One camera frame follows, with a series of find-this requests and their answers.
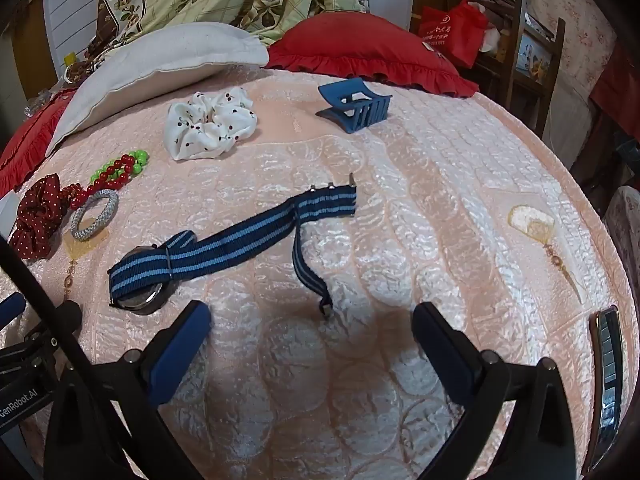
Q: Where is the blue striped strap watch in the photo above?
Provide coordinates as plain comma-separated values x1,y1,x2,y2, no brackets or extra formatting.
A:
107,178,357,318

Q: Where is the red polka dot scrunchie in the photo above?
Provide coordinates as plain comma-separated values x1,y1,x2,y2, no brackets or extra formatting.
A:
9,174,82,260

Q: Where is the silver rhinestone bracelet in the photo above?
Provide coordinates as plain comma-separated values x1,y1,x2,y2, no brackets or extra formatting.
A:
68,187,121,242

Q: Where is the red bead bracelet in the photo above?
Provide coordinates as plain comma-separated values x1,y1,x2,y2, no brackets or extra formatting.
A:
69,154,138,212

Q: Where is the green bead bracelet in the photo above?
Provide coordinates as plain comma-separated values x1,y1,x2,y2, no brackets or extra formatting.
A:
90,148,151,184

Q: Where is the white dotted scrunchie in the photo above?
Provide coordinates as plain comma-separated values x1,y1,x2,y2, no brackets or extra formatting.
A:
164,87,258,162

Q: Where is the blue hair claw clip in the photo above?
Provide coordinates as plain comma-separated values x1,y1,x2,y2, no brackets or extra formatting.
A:
316,78,392,133

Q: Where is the gold fan earring left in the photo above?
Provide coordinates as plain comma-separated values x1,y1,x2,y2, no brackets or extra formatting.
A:
63,229,110,304

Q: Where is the black metal watch band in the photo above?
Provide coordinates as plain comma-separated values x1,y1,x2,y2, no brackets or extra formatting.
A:
582,304,624,476

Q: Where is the red ruffled cushion left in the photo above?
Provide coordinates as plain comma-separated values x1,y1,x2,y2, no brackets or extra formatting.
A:
0,89,76,196

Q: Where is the wooden chair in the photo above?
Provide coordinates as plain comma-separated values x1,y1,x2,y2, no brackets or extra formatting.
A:
410,0,565,136

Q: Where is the white pillow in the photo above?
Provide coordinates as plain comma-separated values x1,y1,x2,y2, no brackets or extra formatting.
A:
46,22,269,155

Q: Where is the red gift bag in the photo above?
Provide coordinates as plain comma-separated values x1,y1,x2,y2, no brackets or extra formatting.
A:
418,0,489,68

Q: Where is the red ruffled pillow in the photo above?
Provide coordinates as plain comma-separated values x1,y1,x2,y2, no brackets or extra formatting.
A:
267,12,477,98

